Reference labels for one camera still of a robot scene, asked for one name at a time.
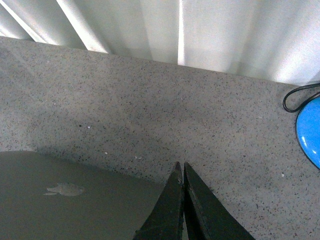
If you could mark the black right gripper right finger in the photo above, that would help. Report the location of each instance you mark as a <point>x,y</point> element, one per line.
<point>206,217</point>

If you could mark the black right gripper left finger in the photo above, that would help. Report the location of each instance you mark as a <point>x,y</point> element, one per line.
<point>165,221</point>

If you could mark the silver grey laptop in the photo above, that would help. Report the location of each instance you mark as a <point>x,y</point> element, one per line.
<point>45,198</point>

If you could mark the blue gooseneck desk lamp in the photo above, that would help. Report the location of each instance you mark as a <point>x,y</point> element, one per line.
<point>308,131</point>

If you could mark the white pleated curtain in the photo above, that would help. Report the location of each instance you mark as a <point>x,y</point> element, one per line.
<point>277,40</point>

